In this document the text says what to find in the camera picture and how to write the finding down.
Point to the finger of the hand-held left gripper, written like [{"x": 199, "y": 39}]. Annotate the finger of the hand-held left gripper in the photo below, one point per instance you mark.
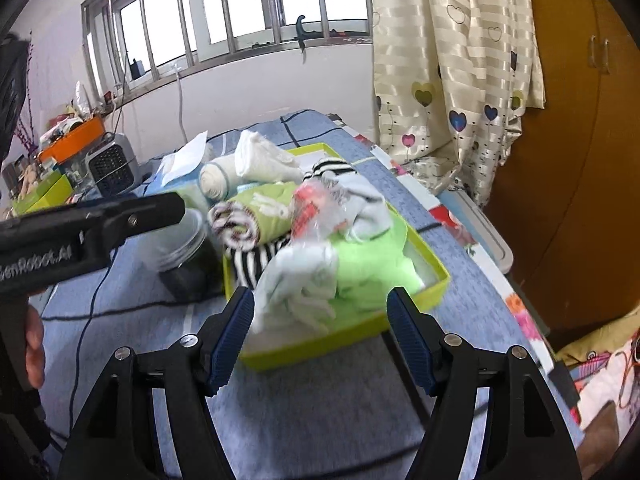
[{"x": 145, "y": 212}]

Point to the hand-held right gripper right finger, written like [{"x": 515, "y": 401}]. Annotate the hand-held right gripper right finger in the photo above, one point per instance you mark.
[{"x": 407, "y": 340}]

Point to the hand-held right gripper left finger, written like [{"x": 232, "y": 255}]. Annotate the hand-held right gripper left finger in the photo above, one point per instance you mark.
[{"x": 232, "y": 340}]

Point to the black white striped cloth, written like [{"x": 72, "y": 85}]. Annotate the black white striped cloth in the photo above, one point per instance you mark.
[{"x": 250, "y": 265}]

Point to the light green cloth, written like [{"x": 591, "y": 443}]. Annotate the light green cloth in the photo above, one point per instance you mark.
[{"x": 370, "y": 270}]

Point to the pale blue grey sock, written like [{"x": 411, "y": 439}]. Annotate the pale blue grey sock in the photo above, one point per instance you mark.
[
  {"x": 295, "y": 285},
  {"x": 367, "y": 210}
]

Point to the green cardboard box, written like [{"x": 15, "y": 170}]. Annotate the green cardboard box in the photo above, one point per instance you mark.
[{"x": 320, "y": 347}]

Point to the green towel with white print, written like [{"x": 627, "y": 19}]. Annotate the green towel with white print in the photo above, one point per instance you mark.
[{"x": 270, "y": 200}]

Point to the clear plastic bag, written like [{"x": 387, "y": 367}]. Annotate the clear plastic bag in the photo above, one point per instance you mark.
[{"x": 312, "y": 205}]

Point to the small striped sock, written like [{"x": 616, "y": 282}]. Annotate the small striped sock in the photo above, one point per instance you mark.
[{"x": 330, "y": 166}]

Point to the person's left hand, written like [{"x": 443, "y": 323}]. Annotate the person's left hand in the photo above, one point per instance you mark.
[{"x": 35, "y": 350}]

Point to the grey fan heater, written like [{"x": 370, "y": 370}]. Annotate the grey fan heater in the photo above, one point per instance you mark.
[{"x": 112, "y": 165}]

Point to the blue white tissue pack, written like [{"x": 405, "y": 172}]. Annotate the blue white tissue pack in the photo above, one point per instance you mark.
[{"x": 180, "y": 160}]

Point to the green box with window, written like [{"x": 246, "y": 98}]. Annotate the green box with window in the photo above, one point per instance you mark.
[{"x": 50, "y": 192}]

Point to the beige plush toy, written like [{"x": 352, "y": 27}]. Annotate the beige plush toy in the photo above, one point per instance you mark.
[{"x": 30, "y": 177}]

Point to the orange tray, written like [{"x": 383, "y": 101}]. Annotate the orange tray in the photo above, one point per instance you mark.
[{"x": 75, "y": 140}]

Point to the blue printed bedsheet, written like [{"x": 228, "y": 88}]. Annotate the blue printed bedsheet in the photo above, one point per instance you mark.
[{"x": 325, "y": 410}]

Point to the floral mattress cover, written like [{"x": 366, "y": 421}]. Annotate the floral mattress cover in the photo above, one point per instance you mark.
[{"x": 520, "y": 310}]

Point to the pink flower branches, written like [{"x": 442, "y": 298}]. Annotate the pink flower branches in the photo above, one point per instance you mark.
[{"x": 27, "y": 130}]

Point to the white plastic storage bin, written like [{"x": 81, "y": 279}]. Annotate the white plastic storage bin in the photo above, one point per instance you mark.
[{"x": 490, "y": 240}]

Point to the black charger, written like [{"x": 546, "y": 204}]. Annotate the black charger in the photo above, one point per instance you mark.
[{"x": 136, "y": 69}]

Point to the dark textured object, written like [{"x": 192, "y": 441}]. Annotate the dark textured object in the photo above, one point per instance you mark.
[{"x": 12, "y": 90}]

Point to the metal window railing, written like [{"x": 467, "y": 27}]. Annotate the metal window railing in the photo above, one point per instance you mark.
[{"x": 225, "y": 57}]

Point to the black hook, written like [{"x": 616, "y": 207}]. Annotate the black hook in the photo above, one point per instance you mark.
[{"x": 302, "y": 32}]

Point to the wooden wardrobe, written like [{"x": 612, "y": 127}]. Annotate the wooden wardrobe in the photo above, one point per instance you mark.
[{"x": 575, "y": 160}]

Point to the cream heart print curtain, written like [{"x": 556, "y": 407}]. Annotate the cream heart print curtain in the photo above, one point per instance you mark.
[{"x": 450, "y": 60}]

